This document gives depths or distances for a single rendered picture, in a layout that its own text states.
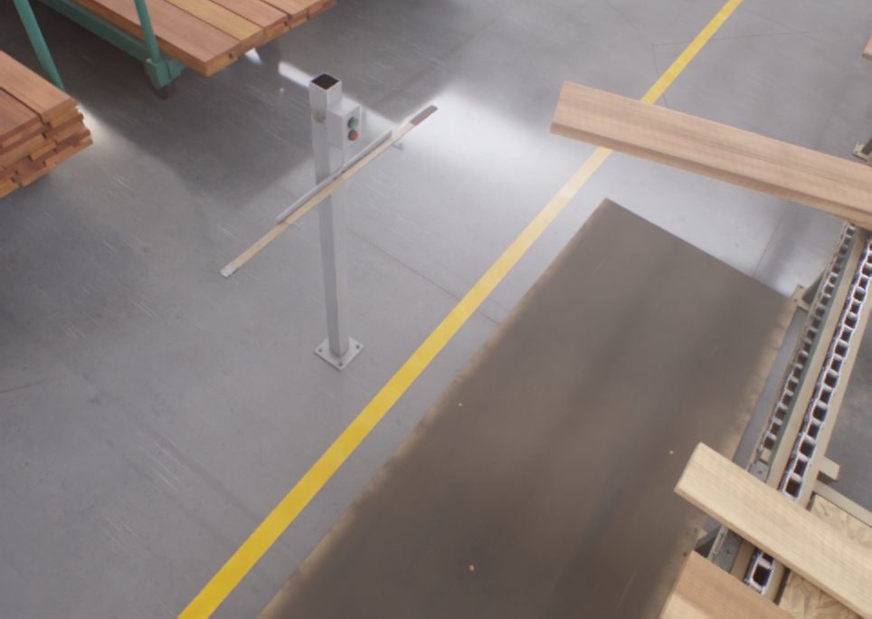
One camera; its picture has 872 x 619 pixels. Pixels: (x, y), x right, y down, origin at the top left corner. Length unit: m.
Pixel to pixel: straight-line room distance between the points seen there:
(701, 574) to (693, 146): 1.47
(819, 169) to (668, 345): 0.97
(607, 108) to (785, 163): 0.67
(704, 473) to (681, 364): 1.32
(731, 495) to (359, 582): 1.25
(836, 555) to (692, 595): 0.40
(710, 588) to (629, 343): 1.53
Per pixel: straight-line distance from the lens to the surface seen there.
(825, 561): 1.81
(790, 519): 1.79
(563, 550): 2.46
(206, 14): 3.67
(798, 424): 2.01
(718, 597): 1.64
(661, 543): 2.60
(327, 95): 1.71
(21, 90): 3.08
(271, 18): 3.60
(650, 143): 2.40
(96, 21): 3.92
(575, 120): 2.38
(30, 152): 2.97
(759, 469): 1.88
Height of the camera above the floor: 2.30
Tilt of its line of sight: 54 degrees down
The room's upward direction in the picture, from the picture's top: 10 degrees clockwise
